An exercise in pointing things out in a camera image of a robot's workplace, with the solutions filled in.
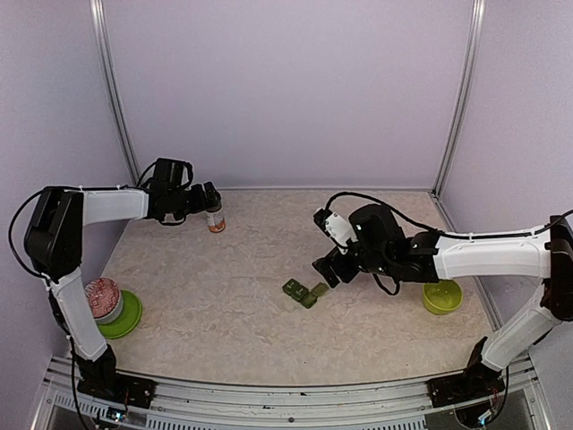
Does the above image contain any red patterned round tin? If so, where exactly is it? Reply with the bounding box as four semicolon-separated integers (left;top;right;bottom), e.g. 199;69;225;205
84;278;124;324

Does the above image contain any green plate left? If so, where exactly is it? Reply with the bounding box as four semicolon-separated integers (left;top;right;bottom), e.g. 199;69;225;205
97;290;143;340

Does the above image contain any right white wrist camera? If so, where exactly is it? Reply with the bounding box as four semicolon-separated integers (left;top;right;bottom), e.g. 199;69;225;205
313;208;353;249

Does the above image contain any aluminium frame post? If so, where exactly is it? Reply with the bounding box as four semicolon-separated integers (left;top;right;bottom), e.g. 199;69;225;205
90;0;141;185
432;0;486;200

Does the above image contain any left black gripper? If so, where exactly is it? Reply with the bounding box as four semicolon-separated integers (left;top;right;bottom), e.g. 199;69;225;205
169;181;220;220

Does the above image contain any green weekly pill organizer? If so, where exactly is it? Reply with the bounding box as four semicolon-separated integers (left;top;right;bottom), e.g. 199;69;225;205
282;279;329;309

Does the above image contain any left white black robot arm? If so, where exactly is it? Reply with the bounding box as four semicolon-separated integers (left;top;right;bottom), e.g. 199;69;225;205
8;158;222;399

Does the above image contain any front aluminium rail base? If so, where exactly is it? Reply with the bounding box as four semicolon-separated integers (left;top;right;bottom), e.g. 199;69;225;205
28;356;557;429

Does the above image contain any left aluminium frame post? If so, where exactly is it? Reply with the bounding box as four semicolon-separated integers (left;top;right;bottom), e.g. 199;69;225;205
90;0;141;185

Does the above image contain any right aluminium frame post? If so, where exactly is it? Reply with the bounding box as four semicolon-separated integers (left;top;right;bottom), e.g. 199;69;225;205
432;0;486;200

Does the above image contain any orange pill bottle grey cap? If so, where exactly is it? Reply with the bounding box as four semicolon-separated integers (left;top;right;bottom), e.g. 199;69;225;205
206;191;226;233

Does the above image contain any green bowl right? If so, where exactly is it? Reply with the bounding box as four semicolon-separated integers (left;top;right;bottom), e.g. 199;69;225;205
422;280;464;315

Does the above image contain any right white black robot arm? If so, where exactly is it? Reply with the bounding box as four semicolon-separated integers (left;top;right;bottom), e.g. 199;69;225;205
312;196;572;398

